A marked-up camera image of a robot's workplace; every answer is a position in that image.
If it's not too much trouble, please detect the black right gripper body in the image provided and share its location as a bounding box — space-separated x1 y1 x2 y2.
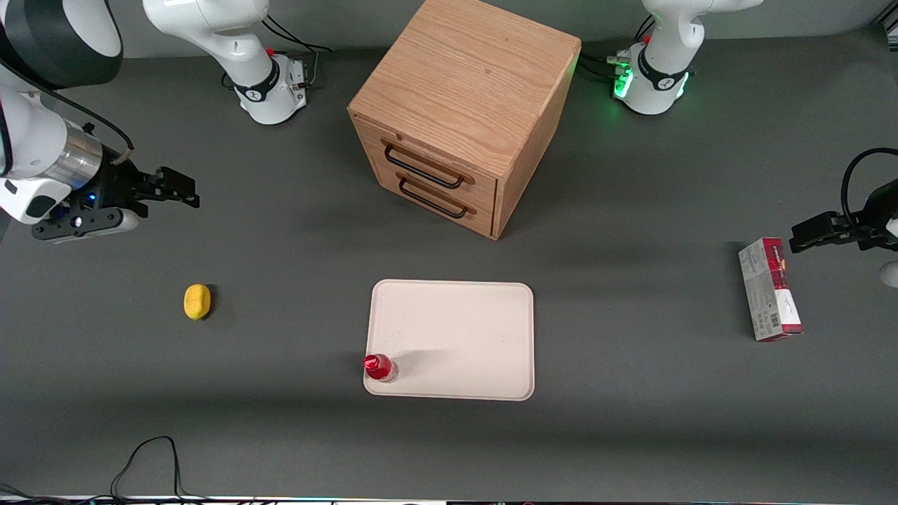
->
77 158 147 217

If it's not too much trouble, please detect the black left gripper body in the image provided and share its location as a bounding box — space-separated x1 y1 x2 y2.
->
864 179 898 250

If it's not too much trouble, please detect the red coke bottle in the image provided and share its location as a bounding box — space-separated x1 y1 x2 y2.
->
363 354 398 383

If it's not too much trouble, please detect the beige plastic tray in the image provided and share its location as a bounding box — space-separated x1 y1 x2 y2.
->
363 279 535 402

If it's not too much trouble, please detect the red plaid cardboard box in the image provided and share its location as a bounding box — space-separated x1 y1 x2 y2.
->
738 237 805 343

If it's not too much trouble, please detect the yellow lemon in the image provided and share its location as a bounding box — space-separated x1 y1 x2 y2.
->
184 283 212 321

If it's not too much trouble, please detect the wooden drawer cabinet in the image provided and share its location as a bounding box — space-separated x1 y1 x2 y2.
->
347 0 582 241

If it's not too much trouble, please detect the wooden drawer front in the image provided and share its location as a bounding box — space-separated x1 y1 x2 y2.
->
354 116 499 211
368 153 497 239

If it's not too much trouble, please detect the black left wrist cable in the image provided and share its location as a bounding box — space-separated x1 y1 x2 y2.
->
840 147 898 227

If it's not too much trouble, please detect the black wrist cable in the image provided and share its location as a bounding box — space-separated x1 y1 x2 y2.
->
840 147 898 227
0 56 134 166

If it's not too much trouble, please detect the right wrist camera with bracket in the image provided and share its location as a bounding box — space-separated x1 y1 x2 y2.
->
32 207 141 244

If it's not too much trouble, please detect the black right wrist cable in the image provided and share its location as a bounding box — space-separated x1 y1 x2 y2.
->
0 56 134 166

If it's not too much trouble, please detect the black right arm base cable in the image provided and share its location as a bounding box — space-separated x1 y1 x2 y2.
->
263 13 332 88

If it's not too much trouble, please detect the black wire drawer handle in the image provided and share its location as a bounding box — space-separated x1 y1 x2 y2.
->
381 138 476 190
397 174 478 220

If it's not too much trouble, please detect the looped black cable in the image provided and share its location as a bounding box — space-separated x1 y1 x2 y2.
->
109 436 187 502

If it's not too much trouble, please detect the thin black cable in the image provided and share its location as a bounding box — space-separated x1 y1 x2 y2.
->
0 483 113 505

